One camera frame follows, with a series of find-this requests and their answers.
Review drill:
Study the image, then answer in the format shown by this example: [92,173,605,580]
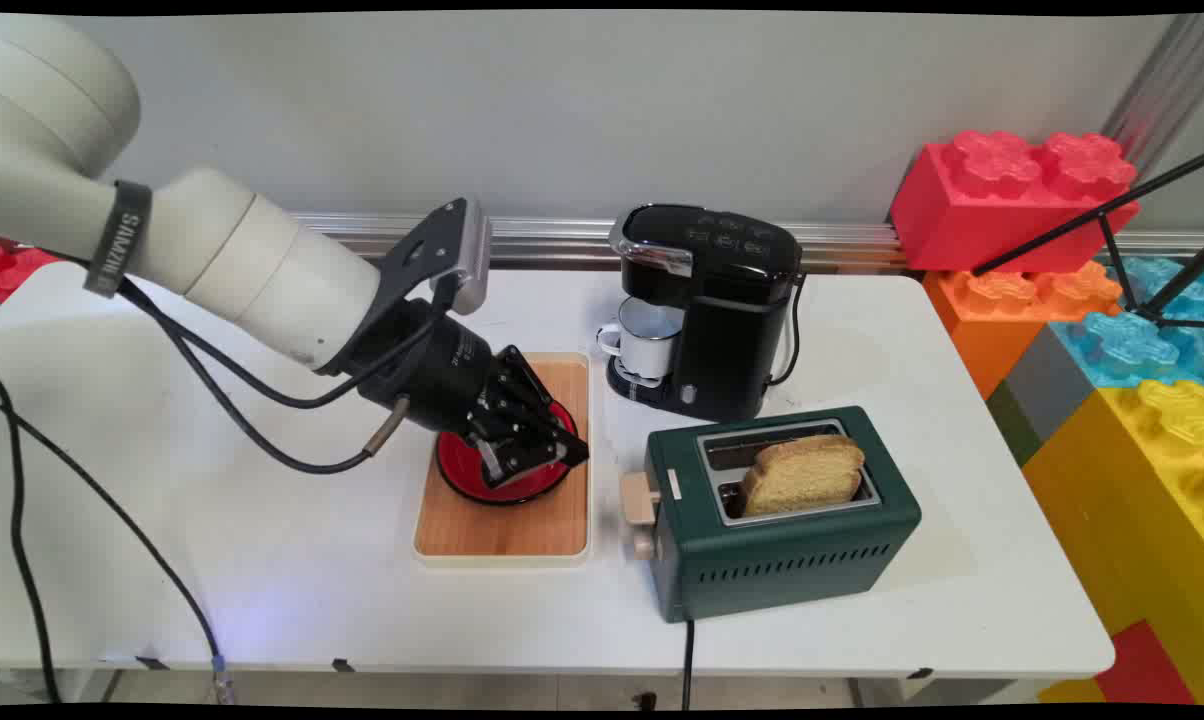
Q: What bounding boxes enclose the aluminium rail along wall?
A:
[290,212,1204,273]

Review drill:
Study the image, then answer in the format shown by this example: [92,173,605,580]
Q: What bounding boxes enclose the yellow giant building block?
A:
[1022,378,1204,705]

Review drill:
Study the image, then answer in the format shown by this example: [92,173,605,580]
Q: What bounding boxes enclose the white enamel mug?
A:
[597,297,685,386]

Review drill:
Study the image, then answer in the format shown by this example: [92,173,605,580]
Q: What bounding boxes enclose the blue giant building block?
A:
[1049,255,1204,389]

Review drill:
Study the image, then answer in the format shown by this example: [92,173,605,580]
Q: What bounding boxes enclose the wooden tray with cream rim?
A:
[411,351,593,569]

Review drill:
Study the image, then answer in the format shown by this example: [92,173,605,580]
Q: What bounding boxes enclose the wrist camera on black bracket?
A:
[358,197,492,331]

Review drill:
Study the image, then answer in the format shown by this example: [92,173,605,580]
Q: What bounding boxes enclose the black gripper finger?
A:
[499,347,591,467]
[465,394,569,490]

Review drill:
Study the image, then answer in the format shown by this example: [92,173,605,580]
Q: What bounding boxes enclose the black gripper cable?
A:
[117,275,443,475]

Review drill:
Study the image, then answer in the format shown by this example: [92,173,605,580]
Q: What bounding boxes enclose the aluminium profile post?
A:
[1102,14,1204,176]

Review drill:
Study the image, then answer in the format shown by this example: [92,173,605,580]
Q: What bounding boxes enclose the red bowl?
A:
[435,397,581,506]

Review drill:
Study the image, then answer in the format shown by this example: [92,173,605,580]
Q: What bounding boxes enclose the small red block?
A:
[0,238,63,306]

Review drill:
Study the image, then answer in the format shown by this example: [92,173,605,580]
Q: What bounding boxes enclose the black coffee machine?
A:
[605,203,805,423]

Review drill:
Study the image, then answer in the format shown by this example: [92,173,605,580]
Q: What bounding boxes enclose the black coffee machine cord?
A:
[768,270,809,388]

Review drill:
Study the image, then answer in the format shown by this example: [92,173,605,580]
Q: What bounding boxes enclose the green toaster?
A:
[619,405,923,624]

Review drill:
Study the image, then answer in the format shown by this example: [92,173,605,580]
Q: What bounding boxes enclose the black cable over table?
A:
[0,373,235,704]

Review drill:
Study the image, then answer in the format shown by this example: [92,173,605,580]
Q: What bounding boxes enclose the orange giant building block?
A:
[923,260,1125,401]

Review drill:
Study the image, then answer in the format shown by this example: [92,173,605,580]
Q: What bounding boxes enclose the slice of toast bread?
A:
[741,434,866,518]

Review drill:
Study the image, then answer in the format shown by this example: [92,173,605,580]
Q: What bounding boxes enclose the red giant building block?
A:
[889,130,1141,274]

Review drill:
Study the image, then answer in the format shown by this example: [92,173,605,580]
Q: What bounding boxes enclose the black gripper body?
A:
[343,299,523,438]

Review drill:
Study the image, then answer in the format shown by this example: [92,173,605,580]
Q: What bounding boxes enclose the black tripod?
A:
[972,150,1204,326]

